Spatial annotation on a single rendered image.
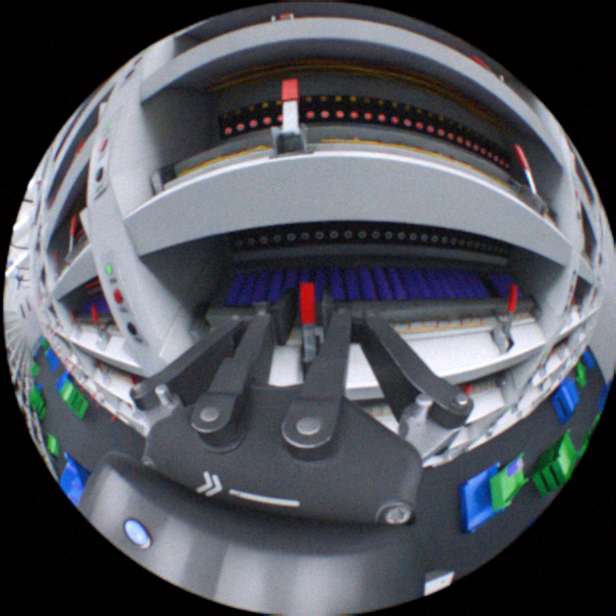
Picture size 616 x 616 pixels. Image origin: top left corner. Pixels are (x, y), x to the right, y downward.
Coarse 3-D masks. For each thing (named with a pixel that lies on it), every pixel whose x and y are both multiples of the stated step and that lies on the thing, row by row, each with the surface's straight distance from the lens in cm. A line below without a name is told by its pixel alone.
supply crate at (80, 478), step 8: (72, 464) 81; (80, 464) 80; (64, 472) 86; (72, 472) 84; (80, 472) 76; (64, 480) 90; (72, 480) 88; (80, 480) 72; (64, 488) 95; (72, 488) 91; (72, 496) 93
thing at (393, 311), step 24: (216, 312) 27; (240, 312) 25; (360, 312) 23; (384, 312) 23; (408, 312) 24; (432, 312) 26; (456, 312) 29; (480, 312) 32; (504, 312) 38; (528, 312) 44
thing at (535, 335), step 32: (256, 256) 33; (448, 256) 38; (480, 256) 42; (192, 288) 29; (224, 288) 34; (192, 320) 28; (448, 320) 29; (480, 320) 33; (512, 320) 40; (544, 320) 47; (288, 352) 23; (352, 352) 22; (416, 352) 24; (448, 352) 26; (480, 352) 29; (512, 352) 35; (288, 384) 21; (352, 384) 21
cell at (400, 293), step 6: (390, 270) 30; (390, 276) 29; (396, 276) 29; (390, 282) 29; (396, 282) 28; (390, 288) 28; (396, 288) 27; (402, 288) 27; (396, 294) 27; (402, 294) 26
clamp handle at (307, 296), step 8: (304, 288) 18; (312, 288) 18; (304, 296) 18; (312, 296) 18; (304, 304) 18; (312, 304) 18; (304, 312) 18; (312, 312) 18; (304, 320) 18; (312, 320) 18; (304, 328) 19; (312, 328) 19; (304, 336) 19; (312, 336) 19; (312, 344) 19; (312, 352) 19
